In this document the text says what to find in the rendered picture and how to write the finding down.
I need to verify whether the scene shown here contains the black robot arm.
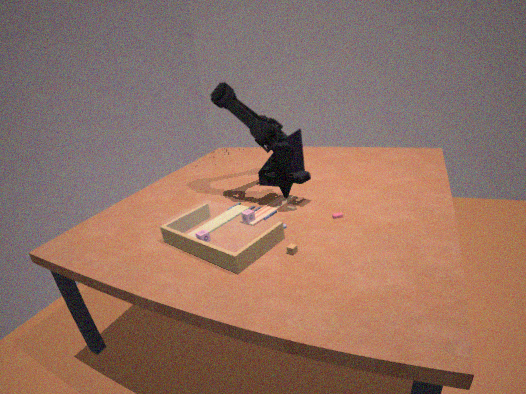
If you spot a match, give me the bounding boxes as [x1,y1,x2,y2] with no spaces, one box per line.
[210,82,294,184]

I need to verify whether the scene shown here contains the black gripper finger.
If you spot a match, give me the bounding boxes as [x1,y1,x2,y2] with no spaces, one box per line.
[281,180,293,198]
[277,181,285,198]

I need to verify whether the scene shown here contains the small tan cube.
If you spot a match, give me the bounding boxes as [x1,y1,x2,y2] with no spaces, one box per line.
[287,243,298,255]

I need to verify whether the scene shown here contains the tan open wooden tray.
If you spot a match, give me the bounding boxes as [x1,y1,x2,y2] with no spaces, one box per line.
[159,200,285,274]

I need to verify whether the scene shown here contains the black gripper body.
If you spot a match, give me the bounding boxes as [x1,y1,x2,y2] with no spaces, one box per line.
[259,157,311,184]

